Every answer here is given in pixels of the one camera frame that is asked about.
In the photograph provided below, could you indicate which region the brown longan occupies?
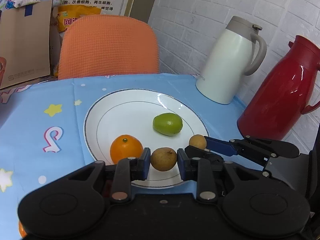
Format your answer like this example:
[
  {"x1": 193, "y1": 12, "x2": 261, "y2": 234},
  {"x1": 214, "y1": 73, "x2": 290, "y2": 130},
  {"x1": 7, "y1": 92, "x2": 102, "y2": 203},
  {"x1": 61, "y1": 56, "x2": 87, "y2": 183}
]
[
  {"x1": 189, "y1": 134, "x2": 207, "y2": 150},
  {"x1": 150, "y1": 147, "x2": 177, "y2": 172}
]

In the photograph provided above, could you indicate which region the large orange front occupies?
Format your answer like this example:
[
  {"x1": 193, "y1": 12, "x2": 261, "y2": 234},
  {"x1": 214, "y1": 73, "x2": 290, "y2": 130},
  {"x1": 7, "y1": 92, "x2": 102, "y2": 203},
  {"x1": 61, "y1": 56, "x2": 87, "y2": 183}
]
[{"x1": 110, "y1": 134, "x2": 144, "y2": 164}]

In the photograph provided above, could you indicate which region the green jujube front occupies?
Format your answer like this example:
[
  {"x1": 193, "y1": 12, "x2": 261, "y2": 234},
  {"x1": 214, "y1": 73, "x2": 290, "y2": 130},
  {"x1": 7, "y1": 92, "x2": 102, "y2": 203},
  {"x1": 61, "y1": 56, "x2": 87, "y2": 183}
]
[{"x1": 152, "y1": 113, "x2": 183, "y2": 137}]

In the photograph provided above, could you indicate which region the red thermos jug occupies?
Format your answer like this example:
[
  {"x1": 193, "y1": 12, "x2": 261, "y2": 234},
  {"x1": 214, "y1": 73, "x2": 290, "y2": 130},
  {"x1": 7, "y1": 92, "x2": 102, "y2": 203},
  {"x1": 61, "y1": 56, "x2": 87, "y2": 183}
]
[{"x1": 237, "y1": 35, "x2": 319, "y2": 140}]

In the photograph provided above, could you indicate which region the white ceramic plate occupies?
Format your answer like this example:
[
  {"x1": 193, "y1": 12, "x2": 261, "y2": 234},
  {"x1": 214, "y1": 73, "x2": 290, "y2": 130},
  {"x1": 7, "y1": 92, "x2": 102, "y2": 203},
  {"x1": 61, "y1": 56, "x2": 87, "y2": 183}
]
[{"x1": 83, "y1": 88, "x2": 210, "y2": 190}]

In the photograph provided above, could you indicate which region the blue cartoon tablecloth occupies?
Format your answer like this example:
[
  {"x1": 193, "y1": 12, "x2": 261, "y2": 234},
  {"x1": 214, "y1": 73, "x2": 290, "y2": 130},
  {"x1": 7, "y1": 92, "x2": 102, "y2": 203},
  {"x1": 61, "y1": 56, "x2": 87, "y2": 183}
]
[{"x1": 0, "y1": 74, "x2": 245, "y2": 239}]

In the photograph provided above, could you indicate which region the white thermos jug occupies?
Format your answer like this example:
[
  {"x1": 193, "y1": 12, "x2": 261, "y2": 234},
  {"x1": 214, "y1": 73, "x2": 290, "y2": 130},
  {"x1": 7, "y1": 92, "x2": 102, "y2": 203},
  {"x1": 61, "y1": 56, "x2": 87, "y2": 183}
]
[{"x1": 196, "y1": 16, "x2": 267, "y2": 105}]

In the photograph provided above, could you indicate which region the left tangerine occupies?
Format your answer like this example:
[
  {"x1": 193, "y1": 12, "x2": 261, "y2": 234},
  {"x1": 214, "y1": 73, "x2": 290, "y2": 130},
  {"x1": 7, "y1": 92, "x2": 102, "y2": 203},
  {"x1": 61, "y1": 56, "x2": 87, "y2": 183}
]
[{"x1": 18, "y1": 221, "x2": 27, "y2": 238}]

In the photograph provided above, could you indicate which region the orange mesh chair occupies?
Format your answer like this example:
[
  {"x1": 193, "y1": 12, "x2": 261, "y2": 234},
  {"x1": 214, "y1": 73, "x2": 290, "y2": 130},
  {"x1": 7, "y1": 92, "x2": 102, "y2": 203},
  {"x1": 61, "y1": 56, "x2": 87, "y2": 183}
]
[{"x1": 58, "y1": 15, "x2": 159, "y2": 80}]

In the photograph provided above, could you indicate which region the yellow snack bag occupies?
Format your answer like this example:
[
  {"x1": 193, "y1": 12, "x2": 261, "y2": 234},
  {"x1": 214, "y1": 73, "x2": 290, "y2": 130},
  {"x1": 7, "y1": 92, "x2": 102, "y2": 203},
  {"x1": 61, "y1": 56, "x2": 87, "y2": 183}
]
[{"x1": 53, "y1": 4, "x2": 103, "y2": 77}]

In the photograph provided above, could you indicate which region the brown cardboard box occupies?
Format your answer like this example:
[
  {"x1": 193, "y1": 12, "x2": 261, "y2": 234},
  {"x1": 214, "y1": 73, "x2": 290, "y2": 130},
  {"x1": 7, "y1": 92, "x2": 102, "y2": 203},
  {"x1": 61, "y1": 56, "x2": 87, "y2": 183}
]
[{"x1": 1, "y1": 1, "x2": 52, "y2": 89}]

